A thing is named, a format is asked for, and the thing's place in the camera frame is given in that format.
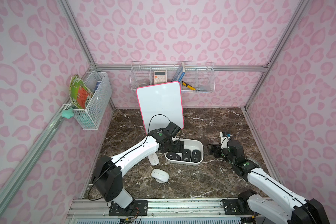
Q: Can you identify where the black computer mouse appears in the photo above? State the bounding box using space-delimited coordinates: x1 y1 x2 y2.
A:
167 152 181 161

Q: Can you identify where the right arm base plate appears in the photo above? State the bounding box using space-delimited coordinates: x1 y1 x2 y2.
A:
219 199 256 216

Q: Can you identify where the green red snack bag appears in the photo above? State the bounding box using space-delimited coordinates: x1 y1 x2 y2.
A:
69 74 93 110

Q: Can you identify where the pink framed whiteboard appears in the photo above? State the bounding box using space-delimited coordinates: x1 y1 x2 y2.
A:
136 82 184 133

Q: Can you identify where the blue book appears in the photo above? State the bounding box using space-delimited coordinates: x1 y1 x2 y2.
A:
172 62 186 82

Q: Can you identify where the white wire wall basket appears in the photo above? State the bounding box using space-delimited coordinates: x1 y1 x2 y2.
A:
130 61 215 92

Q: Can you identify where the teal wall hook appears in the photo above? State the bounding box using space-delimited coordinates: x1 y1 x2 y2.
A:
61 108 74 119

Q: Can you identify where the white computer mouse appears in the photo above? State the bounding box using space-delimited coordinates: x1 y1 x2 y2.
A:
151 169 169 183
148 153 159 166

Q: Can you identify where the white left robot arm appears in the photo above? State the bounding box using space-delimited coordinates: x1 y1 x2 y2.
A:
91 122 181 209

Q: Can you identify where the white mesh side basket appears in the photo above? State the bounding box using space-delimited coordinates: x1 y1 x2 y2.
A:
72 71 113 130

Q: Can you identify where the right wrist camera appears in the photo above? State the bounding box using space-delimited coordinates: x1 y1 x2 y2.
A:
219 132 231 144

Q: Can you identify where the black mouse in box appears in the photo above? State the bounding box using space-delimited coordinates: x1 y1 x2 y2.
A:
191 149 202 163
182 149 192 162

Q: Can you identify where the yellow utility knife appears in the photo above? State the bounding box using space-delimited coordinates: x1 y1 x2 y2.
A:
182 82 196 91

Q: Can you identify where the white plastic storage box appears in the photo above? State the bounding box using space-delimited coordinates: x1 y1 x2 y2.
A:
164 139 204 166

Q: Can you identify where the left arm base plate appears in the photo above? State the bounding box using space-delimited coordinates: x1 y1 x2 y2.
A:
109 200 148 217

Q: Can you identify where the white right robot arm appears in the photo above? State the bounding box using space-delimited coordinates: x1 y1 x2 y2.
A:
207 137 329 224

